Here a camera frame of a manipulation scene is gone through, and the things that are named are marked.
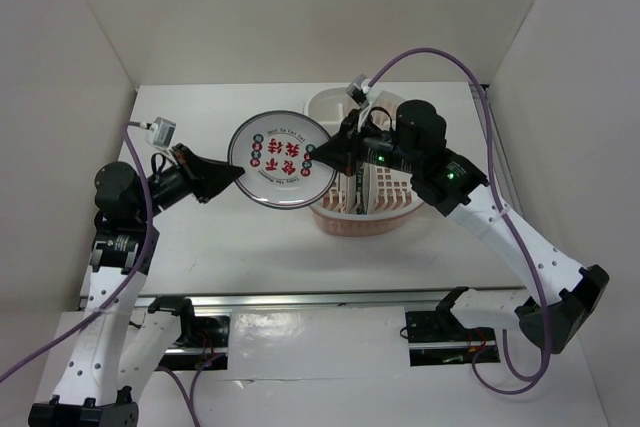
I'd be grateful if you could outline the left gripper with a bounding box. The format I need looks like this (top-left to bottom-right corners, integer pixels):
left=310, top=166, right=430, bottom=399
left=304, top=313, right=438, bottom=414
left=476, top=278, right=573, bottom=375
left=134, top=142, right=243, bottom=222

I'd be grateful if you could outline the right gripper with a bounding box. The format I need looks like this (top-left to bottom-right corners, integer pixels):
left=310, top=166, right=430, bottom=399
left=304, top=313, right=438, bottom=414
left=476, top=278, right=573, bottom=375
left=309, top=108, right=419, bottom=176

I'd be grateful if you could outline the orange sunburst plate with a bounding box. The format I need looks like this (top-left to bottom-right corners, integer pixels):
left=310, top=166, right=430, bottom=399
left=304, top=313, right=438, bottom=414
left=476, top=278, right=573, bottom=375
left=337, top=175, right=351, bottom=214

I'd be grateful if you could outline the green rim plate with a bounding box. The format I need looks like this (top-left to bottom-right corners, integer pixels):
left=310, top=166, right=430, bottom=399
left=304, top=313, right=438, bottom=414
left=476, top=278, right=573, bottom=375
left=354, top=163, right=371, bottom=215

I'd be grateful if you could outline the red character plate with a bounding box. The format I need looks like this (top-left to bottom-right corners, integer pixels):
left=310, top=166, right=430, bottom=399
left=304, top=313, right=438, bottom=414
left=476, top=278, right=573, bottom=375
left=227, top=110, right=338, bottom=210

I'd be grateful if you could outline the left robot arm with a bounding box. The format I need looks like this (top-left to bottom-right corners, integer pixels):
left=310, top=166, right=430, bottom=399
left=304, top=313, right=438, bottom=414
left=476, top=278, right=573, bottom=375
left=28, top=144, right=244, bottom=426

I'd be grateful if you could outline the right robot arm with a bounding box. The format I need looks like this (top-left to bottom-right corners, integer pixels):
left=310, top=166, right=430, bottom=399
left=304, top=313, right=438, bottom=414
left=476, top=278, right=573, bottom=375
left=311, top=100, right=609, bottom=354

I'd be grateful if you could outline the white pink dish rack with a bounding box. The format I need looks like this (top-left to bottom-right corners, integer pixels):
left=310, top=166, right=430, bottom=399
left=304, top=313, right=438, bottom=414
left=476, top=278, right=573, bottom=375
left=304, top=88, right=422, bottom=237

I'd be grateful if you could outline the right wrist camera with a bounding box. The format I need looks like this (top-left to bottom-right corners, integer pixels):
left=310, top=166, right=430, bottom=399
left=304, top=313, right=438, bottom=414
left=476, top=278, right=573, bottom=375
left=346, top=74, right=374, bottom=128

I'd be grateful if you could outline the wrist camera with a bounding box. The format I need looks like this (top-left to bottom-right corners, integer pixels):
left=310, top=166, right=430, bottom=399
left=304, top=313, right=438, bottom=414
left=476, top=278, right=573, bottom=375
left=346, top=74, right=374, bottom=128
left=146, top=117, right=176, bottom=153

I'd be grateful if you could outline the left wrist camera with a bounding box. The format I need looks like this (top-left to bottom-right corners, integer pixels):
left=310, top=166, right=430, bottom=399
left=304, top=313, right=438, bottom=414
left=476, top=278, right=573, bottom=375
left=146, top=117, right=176, bottom=153

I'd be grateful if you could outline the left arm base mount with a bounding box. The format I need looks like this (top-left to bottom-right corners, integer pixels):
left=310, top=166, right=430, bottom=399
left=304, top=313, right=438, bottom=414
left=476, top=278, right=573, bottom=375
left=160, top=315, right=231, bottom=372

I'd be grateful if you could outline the aluminium front rail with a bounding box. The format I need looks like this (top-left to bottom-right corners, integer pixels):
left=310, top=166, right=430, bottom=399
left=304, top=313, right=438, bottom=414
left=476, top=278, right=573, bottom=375
left=77, top=284, right=531, bottom=313

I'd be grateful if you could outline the aluminium side rail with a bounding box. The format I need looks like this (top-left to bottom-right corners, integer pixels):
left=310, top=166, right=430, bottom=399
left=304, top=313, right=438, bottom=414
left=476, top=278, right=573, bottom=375
left=469, top=82, right=515, bottom=203

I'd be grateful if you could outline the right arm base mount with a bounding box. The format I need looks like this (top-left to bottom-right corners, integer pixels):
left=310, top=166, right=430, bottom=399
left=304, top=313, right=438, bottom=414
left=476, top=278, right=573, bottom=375
left=399, top=311, right=500, bottom=367

